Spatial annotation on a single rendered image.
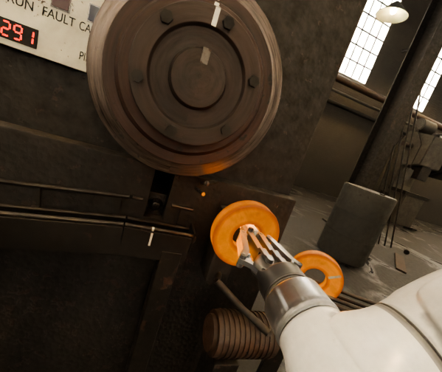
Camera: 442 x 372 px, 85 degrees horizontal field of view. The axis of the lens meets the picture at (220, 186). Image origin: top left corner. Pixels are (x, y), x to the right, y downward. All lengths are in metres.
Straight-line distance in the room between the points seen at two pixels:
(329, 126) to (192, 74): 8.02
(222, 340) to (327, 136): 7.99
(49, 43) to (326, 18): 0.80
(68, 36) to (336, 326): 0.81
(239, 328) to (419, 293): 0.55
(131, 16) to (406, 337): 0.67
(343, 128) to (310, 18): 7.94
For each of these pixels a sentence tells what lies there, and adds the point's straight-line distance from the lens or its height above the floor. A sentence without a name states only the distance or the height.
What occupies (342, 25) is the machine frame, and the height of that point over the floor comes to 1.46.
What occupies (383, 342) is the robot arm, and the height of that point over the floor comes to 0.89.
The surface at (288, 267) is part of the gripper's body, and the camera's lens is 0.40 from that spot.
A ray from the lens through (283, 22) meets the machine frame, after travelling 0.91.
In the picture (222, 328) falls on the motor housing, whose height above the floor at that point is 0.52.
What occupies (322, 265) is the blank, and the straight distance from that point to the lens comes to 0.79.
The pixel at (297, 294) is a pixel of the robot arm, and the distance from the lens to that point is 0.35.
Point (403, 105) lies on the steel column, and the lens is 4.87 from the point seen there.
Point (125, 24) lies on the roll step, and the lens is 0.64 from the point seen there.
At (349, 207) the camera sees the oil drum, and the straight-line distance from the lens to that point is 3.16.
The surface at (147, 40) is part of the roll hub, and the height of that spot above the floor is 1.15.
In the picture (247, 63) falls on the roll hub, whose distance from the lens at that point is 0.59.
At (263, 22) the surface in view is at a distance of 0.71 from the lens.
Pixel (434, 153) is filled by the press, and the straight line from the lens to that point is 8.46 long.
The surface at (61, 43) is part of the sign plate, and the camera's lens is 0.81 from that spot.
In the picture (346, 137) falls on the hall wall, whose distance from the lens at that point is 8.94.
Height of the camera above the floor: 1.04
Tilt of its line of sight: 13 degrees down
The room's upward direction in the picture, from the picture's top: 18 degrees clockwise
